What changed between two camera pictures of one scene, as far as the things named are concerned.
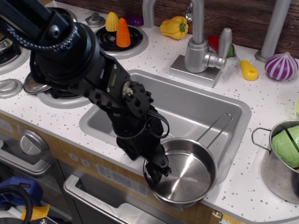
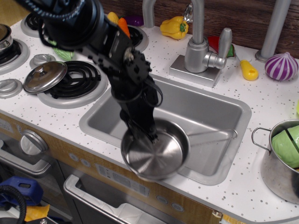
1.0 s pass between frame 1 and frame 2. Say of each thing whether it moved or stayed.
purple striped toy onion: stayed
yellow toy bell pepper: stayed
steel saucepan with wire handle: moved
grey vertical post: stayed
